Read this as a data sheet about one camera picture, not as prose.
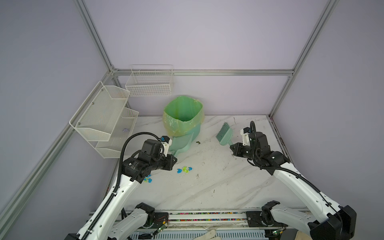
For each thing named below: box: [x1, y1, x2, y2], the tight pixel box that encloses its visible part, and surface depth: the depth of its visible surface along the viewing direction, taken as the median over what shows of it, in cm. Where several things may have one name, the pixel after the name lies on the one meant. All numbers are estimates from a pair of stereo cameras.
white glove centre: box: [193, 227, 222, 240], surface depth 71 cm
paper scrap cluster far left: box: [144, 174, 153, 183], surface depth 88 cm
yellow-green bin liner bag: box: [162, 95, 205, 137], surface depth 90 cm
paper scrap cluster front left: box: [177, 166, 193, 174], surface depth 92 cm
